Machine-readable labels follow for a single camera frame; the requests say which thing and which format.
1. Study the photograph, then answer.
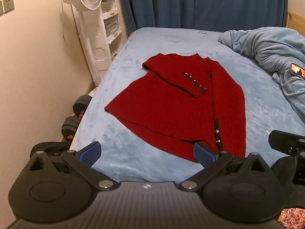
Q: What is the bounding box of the black dumbbell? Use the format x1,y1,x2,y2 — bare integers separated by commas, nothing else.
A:
61,95,94,142

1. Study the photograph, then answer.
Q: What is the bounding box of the smartphone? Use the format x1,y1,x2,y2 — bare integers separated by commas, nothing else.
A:
289,62,305,79

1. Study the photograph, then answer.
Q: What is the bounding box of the red knit sweater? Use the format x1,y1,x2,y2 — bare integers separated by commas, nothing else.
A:
104,52,246,164

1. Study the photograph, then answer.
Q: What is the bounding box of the dark blue curtain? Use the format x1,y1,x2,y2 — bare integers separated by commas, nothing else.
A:
117,0,289,32

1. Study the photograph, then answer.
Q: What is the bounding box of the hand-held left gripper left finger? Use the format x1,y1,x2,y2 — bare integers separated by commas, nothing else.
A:
29,141,115,192

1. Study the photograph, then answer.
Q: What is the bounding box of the light blue fleece blanket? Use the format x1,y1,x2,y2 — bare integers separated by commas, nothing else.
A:
218,26,305,122

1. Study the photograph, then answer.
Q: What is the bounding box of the wooden bed headboard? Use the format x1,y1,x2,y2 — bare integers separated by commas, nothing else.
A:
286,11,305,31

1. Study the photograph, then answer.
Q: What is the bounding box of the white shelf unit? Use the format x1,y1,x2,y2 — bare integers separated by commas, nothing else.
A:
101,0,128,58

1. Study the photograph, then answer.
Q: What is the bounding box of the bed with light blue sheet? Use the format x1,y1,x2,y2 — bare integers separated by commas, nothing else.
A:
70,27,305,184

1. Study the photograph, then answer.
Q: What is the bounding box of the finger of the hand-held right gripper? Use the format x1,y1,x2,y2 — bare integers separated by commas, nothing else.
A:
268,130,305,157

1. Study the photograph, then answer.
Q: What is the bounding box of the floral cloth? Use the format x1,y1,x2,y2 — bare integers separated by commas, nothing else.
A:
278,207,305,229

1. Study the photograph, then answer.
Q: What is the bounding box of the white fan cable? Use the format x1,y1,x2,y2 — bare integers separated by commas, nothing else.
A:
61,1,72,45

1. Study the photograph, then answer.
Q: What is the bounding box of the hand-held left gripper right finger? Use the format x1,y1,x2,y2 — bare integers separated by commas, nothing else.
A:
179,142,273,192

